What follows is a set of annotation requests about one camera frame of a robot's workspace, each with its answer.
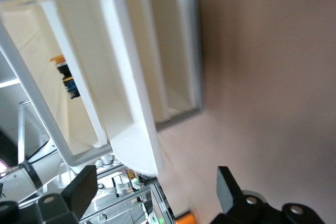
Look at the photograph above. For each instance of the white drawer cabinet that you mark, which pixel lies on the white drawer cabinet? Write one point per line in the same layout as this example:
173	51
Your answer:
193	51

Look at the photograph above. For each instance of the brown table cover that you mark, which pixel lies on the brown table cover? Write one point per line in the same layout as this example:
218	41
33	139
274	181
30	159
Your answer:
262	77

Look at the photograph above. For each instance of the orange black blue component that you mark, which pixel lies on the orange black blue component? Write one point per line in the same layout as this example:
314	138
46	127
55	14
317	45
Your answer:
68	82

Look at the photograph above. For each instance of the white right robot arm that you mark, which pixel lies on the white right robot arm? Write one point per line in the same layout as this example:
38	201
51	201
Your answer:
23	182

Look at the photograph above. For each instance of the white plastic drawer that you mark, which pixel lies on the white plastic drawer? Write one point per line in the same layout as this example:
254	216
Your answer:
147	51
31	51
170	51
105	64

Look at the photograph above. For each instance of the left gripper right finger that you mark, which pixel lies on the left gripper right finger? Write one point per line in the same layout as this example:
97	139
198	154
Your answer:
229	195

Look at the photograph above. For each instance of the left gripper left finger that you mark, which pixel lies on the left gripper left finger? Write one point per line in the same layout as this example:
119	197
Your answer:
76	195

